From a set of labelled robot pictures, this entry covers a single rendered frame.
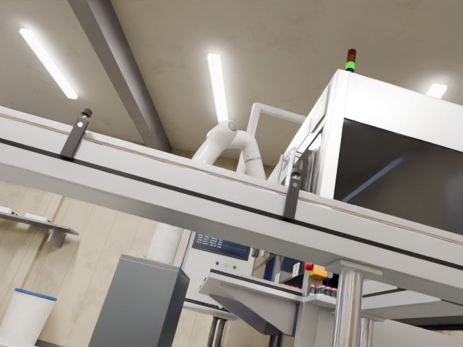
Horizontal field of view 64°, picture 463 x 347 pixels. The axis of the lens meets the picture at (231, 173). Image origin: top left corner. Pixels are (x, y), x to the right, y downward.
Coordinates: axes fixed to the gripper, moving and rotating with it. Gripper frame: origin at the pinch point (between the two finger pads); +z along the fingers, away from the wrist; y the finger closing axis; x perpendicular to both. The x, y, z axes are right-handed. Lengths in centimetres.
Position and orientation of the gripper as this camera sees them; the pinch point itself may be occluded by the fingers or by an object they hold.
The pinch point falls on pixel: (255, 253)
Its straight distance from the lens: 188.3
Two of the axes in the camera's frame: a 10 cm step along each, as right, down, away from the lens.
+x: -7.5, 1.1, 6.5
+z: -2.3, 8.8, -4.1
